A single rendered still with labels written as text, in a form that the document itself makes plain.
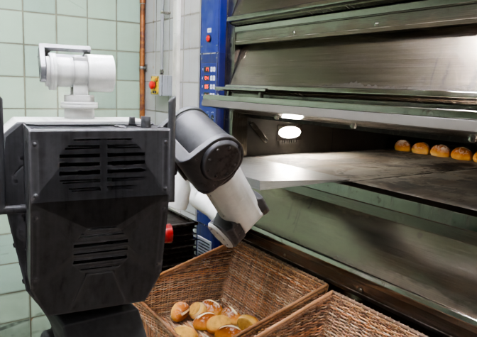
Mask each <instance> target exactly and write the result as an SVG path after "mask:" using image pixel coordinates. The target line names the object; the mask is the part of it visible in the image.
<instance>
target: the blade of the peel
mask: <svg viewBox="0 0 477 337"><path fill-rule="evenodd" d="M240 168H241V170H242V172H243V173H244V175H245V177H246V179H247V181H248V183H249V185H250V186H251V188H254V189H257V190H266V189H277V188H284V187H296V186H302V185H308V184H320V183H327V182H338V181H344V180H350V179H347V178H343V177H338V176H334V175H328V174H325V173H321V172H315V171H312V170H306V169H303V168H299V167H293V166H290V165H284V164H281V163H277V162H271V161H268V160H262V159H258V158H252V157H246V158H243V160H242V163H241V165H240Z"/></svg>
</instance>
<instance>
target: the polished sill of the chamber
mask: <svg viewBox="0 0 477 337"><path fill-rule="evenodd" d="M302 186H304V187H309V188H312V189H316V190H319V191H322V192H327V193H330V194H335V195H338V196H340V197H346V198H348V199H353V200H356V201H361V202H363V203H367V204H371V205H374V206H379V207H382V208H385V209H389V210H393V211H397V212H400V213H403V214H408V215H411V216H416V217H419V218H421V219H426V220H429V221H434V222H437V223H442V224H444V225H448V226H452V227H455V228H460V229H463V230H466V231H470V232H474V233H477V211H474V210H471V209H465V208H462V207H458V206H453V205H450V204H444V203H441V202H437V201H432V200H428V199H423V198H419V197H414V196H410V195H407V194H401V193H398V192H392V191H389V190H386V189H380V188H377V187H371V186H368V185H364V184H359V183H355V182H350V181H346V180H344V181H338V182H327V183H320V184H308V185H302Z"/></svg>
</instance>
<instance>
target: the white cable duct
mask: <svg viewBox="0 0 477 337"><path fill-rule="evenodd" d="M180 27H181V0H173V39H172V96H176V111H178V110H179V109H180Z"/></svg>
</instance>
